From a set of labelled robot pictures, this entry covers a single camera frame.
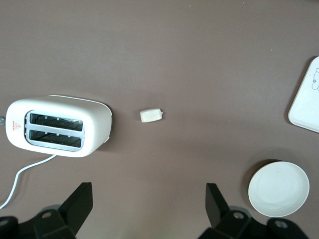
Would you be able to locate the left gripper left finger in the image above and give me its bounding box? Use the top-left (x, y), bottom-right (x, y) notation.
top-left (0, 182), bottom-right (93, 239)

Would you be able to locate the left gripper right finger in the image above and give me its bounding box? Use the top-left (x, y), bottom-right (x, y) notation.
top-left (198, 183), bottom-right (309, 239)

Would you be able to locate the cream round plate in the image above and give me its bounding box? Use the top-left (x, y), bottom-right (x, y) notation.
top-left (247, 161), bottom-right (311, 218)

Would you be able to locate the small white bun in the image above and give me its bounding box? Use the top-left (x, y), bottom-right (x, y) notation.
top-left (140, 107), bottom-right (164, 123)

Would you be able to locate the cream rectangular tray rabbit print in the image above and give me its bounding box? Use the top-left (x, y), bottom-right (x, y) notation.
top-left (288, 56), bottom-right (319, 134)

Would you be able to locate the white two-slot toaster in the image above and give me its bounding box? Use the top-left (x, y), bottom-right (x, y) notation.
top-left (0, 94), bottom-right (115, 159)

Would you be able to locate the white toaster power cable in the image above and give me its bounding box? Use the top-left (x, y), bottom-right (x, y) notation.
top-left (0, 154), bottom-right (57, 210)

